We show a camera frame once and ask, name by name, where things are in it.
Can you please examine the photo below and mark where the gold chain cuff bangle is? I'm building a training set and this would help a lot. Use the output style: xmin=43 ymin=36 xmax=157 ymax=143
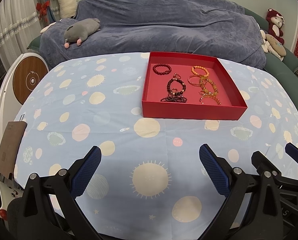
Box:
xmin=199 ymin=92 xmax=221 ymax=105

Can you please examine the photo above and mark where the purple garnet bead strand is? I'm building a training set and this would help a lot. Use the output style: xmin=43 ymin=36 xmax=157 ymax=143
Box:
xmin=160 ymin=94 xmax=187 ymax=103

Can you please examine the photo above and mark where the dark brown bead bracelet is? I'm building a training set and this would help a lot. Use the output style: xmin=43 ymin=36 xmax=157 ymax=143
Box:
xmin=166 ymin=77 xmax=188 ymax=96

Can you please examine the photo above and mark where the yellow jade stone bracelet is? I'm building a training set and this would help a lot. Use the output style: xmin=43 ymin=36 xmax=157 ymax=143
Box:
xmin=198 ymin=76 xmax=219 ymax=98

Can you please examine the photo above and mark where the thin rose gold bangle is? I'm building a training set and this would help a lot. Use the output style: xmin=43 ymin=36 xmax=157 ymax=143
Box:
xmin=188 ymin=75 xmax=205 ymax=87

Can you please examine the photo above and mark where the orange bead bracelet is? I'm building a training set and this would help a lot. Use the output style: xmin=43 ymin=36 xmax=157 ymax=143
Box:
xmin=191 ymin=65 xmax=210 ymax=78

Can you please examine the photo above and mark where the dark red bead bracelet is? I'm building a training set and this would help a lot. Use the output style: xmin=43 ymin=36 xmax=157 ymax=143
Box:
xmin=152 ymin=64 xmax=171 ymax=75

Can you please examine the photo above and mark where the light blue planet bedsheet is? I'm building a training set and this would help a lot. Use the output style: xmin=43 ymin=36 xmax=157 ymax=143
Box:
xmin=14 ymin=53 xmax=298 ymax=239

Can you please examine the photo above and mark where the brown leather pouch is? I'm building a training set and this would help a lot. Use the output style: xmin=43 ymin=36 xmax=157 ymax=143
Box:
xmin=0 ymin=121 xmax=27 ymax=179

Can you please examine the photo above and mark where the white red toy object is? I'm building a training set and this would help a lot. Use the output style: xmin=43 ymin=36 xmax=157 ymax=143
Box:
xmin=0 ymin=181 xmax=23 ymax=221

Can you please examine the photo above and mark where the red shallow cardboard box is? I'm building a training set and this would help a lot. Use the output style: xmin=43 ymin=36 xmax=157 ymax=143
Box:
xmin=142 ymin=51 xmax=247 ymax=120

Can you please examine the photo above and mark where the beige spotted plush toy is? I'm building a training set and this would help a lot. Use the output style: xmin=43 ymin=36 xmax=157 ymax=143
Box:
xmin=260 ymin=29 xmax=287 ymax=61

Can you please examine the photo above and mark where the white round wooden side table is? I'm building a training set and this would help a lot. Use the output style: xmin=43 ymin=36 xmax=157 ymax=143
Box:
xmin=0 ymin=51 xmax=50 ymax=165

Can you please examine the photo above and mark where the red monkey plush toy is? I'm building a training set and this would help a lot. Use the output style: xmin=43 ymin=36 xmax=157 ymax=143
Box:
xmin=266 ymin=8 xmax=285 ymax=45

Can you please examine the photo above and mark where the grey mole plush toy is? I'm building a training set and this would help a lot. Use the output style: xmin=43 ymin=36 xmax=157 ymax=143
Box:
xmin=64 ymin=18 xmax=101 ymax=49

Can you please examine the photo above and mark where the dark blue plush blanket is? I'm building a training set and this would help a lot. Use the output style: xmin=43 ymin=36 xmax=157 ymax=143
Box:
xmin=39 ymin=0 xmax=266 ymax=69

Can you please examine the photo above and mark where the white sheer curtain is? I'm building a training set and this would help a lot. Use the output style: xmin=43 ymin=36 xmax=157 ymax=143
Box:
xmin=0 ymin=0 xmax=41 ymax=70

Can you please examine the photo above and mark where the red ribbon bow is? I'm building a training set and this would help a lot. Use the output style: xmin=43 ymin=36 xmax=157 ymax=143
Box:
xmin=36 ymin=0 xmax=50 ymax=23

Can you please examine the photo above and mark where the green bed frame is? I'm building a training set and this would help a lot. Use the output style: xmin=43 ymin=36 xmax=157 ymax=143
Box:
xmin=243 ymin=7 xmax=298 ymax=126

